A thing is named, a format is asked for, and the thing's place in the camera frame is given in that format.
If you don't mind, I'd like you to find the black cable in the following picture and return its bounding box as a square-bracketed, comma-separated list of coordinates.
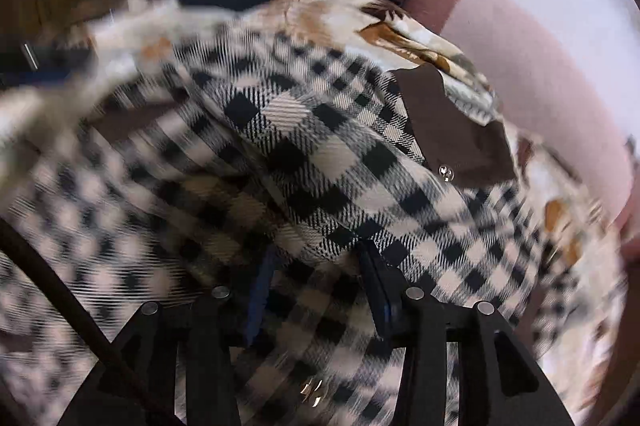
[0, 220, 181, 426]

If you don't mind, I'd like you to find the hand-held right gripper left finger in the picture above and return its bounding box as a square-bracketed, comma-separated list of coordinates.
[57, 246, 279, 426]

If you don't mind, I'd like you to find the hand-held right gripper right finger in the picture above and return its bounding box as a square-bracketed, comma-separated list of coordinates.
[357, 239, 576, 426]

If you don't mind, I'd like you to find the leaf print plush blanket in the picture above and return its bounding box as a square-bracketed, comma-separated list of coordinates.
[65, 0, 636, 412]

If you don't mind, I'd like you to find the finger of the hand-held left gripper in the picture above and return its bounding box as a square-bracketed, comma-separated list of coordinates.
[0, 40, 96, 87]

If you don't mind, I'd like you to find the pink bolster cushion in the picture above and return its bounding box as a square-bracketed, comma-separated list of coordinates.
[404, 0, 640, 257]

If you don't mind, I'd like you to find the black beige checked jacket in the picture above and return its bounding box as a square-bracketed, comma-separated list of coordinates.
[0, 20, 628, 426]

